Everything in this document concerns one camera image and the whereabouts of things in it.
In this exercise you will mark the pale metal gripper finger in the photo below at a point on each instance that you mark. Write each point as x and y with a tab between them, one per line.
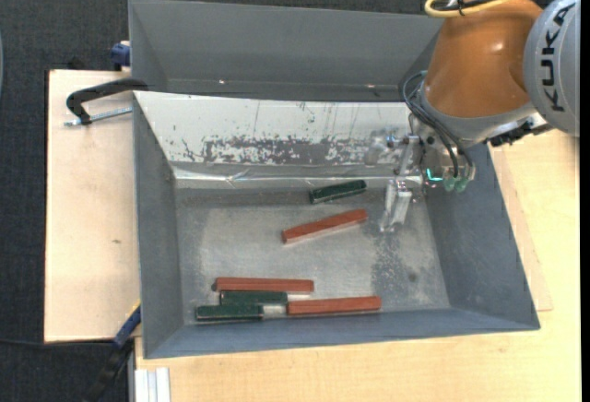
403	206
390	206

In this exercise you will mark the dark green flat block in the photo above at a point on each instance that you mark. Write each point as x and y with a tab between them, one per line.
338	191
253	297
228	312

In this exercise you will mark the red-brown flat block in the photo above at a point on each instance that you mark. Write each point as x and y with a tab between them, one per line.
334	305
263	285
325	226

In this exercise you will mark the grey metal bin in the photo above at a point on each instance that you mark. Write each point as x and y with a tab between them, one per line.
286	252

